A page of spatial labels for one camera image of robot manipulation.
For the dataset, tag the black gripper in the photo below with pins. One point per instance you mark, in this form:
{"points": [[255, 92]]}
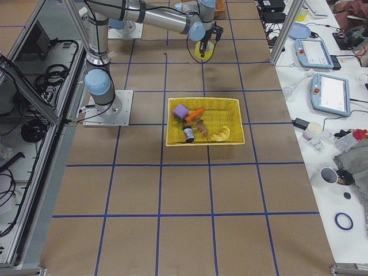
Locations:
{"points": [[207, 37]]}

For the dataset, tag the yellow tape roll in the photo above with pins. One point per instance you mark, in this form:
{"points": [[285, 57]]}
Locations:
{"points": [[208, 53]]}

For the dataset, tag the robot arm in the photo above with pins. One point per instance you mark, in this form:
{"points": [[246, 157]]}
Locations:
{"points": [[102, 21]]}

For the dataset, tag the brown wicker basket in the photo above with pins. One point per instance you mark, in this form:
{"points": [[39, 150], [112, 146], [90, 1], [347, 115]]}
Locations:
{"points": [[219, 8]]}

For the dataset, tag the toy carrot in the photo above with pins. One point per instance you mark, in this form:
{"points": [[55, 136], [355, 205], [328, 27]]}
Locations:
{"points": [[191, 116]]}

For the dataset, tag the purple foam cube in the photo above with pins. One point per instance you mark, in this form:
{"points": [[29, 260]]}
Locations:
{"points": [[180, 112]]}

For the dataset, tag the yellow plastic basket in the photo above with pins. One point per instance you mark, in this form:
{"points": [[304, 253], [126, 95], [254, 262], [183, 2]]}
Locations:
{"points": [[218, 112]]}

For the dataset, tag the blue plate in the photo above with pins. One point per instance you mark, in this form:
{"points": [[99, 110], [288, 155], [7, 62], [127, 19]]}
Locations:
{"points": [[299, 31]]}

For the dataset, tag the small brown toy animal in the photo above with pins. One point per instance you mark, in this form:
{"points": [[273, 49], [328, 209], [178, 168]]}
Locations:
{"points": [[201, 128]]}

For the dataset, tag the toy croissant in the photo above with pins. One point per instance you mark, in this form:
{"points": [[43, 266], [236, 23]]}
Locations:
{"points": [[223, 134]]}

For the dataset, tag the small black-capped bottle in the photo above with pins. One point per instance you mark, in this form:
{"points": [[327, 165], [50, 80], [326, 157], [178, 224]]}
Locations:
{"points": [[189, 134]]}

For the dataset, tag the upper teach pendant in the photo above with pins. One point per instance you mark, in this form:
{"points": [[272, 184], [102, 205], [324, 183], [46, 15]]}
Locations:
{"points": [[313, 54]]}

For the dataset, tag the teach pendant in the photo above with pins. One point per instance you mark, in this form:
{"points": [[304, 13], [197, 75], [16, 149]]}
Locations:
{"points": [[330, 94], [313, 54]]}

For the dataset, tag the black power adapter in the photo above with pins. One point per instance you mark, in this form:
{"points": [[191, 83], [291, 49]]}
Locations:
{"points": [[300, 123]]}

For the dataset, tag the lower teach pendant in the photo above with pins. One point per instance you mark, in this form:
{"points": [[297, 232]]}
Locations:
{"points": [[330, 94]]}

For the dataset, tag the white purple cup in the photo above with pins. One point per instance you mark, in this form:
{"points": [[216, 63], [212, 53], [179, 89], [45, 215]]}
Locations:
{"points": [[313, 129]]}

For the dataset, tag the white mug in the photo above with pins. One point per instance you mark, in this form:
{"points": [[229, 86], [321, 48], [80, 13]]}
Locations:
{"points": [[323, 178]]}

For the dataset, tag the grey cloth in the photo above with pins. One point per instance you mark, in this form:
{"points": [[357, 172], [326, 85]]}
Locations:
{"points": [[353, 166]]}

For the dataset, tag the black round lid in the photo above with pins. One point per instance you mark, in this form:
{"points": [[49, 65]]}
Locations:
{"points": [[347, 195]]}

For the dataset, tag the aluminium frame post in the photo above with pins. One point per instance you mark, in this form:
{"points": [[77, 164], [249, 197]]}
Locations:
{"points": [[291, 17]]}

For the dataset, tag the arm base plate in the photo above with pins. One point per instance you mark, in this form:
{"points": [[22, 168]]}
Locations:
{"points": [[118, 114], [129, 31]]}

